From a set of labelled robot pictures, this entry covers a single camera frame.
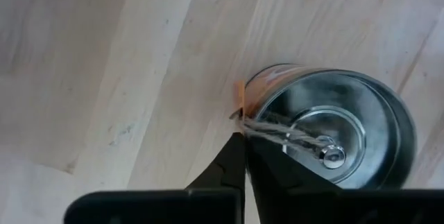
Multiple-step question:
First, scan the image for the metal scented candle tin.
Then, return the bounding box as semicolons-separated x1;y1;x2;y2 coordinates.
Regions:
242;63;417;190

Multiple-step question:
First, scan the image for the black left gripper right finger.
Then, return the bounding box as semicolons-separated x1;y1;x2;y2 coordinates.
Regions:
244;135;444;224

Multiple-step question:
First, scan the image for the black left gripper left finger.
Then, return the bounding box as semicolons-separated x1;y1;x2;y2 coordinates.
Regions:
64;132;246;224

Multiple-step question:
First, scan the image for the brown scented candles tag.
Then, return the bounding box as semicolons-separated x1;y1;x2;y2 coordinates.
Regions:
232;79;246;112

